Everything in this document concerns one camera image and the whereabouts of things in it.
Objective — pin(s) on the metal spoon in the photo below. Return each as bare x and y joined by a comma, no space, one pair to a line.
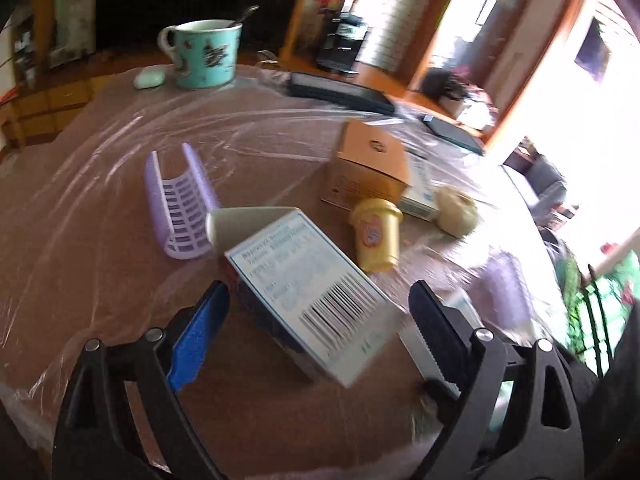
245,14

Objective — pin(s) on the white and blue medicine box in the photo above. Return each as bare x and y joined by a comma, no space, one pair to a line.
417,195

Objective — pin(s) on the black phone case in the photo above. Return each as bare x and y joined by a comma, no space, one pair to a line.
340,92

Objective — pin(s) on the yellow toy cup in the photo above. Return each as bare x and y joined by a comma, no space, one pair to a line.
375,245

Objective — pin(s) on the grey sofa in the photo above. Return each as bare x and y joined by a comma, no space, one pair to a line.
545,180

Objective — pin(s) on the leaning printed paper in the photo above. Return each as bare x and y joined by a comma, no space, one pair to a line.
75,20

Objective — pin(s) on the black smartphone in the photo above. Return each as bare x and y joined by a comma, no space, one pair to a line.
452,132

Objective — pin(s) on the white carton with blue print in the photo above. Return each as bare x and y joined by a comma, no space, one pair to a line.
310,290

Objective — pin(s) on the clear plastic table cover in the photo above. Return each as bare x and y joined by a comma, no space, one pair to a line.
100,210

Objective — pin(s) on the teal patterned mug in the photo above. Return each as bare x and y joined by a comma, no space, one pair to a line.
205,57

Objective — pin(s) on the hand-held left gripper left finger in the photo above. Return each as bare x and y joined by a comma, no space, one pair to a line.
200,330

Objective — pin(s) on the red box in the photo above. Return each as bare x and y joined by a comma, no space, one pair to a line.
330,2

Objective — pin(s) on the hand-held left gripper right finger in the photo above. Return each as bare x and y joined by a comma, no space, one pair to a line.
437,330

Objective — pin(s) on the black coffee machine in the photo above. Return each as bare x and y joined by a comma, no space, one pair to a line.
340,45

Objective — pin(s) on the brown cardboard box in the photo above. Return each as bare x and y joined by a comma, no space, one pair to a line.
372,152

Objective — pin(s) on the purple plastic lattice holder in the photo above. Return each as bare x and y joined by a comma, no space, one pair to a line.
182,210
500,285

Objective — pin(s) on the white bag with dark cloth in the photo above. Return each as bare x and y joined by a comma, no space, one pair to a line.
445,85

